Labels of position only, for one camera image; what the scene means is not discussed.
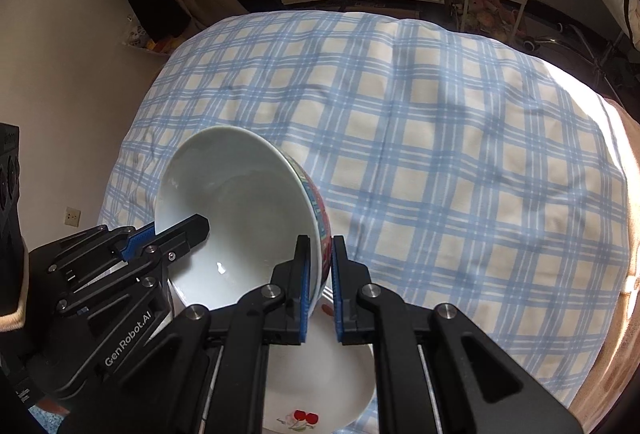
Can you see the person's light blue clothing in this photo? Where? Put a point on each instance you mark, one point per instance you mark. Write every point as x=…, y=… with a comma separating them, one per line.
x=47, y=409

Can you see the white wall socket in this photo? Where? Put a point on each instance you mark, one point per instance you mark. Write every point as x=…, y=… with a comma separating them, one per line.
x=72, y=215

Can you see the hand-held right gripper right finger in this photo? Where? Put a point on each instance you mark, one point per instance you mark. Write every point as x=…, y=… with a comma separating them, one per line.
x=337, y=299

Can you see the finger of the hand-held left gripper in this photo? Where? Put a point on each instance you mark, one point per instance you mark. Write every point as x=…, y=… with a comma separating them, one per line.
x=187, y=231
x=140, y=241

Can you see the blue checkered blanket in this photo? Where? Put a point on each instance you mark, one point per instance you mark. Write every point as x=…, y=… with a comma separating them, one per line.
x=425, y=154

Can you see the patterned white bag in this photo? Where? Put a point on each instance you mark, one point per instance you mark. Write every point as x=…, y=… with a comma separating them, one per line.
x=137, y=36

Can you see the cherry print white plate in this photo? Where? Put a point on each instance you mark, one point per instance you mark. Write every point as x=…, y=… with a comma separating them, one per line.
x=320, y=374

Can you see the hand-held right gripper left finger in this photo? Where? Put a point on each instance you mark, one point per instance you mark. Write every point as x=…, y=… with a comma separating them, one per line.
x=303, y=294

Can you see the yellow orange packets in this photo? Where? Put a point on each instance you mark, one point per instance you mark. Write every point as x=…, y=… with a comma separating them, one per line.
x=160, y=44

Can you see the red patterned ceramic bowl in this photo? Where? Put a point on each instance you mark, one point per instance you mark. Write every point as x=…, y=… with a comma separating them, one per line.
x=235, y=194

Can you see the wheeled chair base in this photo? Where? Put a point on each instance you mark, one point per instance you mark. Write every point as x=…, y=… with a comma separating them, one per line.
x=560, y=39

